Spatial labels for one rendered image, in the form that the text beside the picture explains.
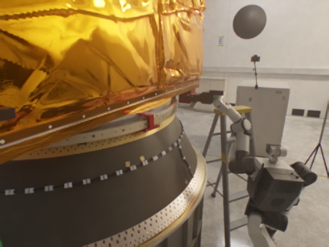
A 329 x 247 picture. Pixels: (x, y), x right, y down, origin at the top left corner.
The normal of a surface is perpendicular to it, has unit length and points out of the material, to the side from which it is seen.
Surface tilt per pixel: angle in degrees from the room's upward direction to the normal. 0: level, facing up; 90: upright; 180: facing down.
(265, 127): 90
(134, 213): 62
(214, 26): 90
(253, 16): 90
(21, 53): 99
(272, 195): 109
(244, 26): 90
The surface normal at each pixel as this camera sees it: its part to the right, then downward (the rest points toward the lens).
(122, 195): 0.51, -0.23
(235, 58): -0.43, 0.27
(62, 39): 0.87, 0.05
